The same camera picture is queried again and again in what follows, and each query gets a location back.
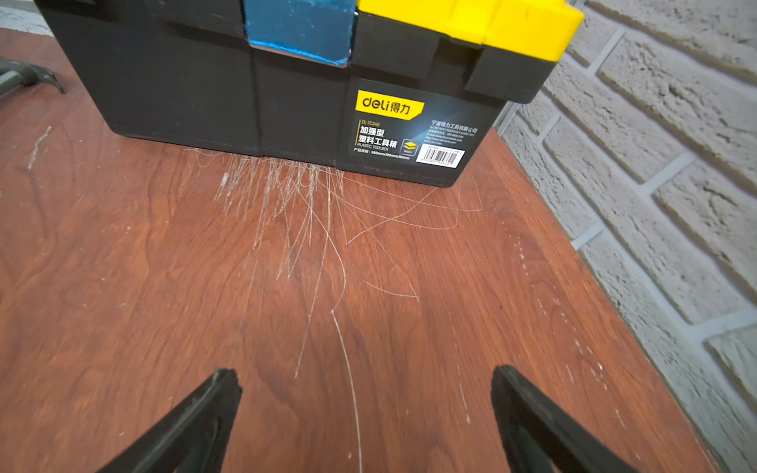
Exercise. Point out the right aluminium corner post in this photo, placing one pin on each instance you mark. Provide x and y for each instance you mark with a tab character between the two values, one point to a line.
505	117

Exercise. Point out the yellow black toolbox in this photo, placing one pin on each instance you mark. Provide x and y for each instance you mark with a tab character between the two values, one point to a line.
400	89

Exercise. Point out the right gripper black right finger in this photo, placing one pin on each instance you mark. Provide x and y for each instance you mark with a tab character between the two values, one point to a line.
538	436

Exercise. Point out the small black handled hammer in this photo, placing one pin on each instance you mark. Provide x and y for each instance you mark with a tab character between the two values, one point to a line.
15	73

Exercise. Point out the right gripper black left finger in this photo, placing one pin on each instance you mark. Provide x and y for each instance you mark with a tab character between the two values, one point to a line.
193	437

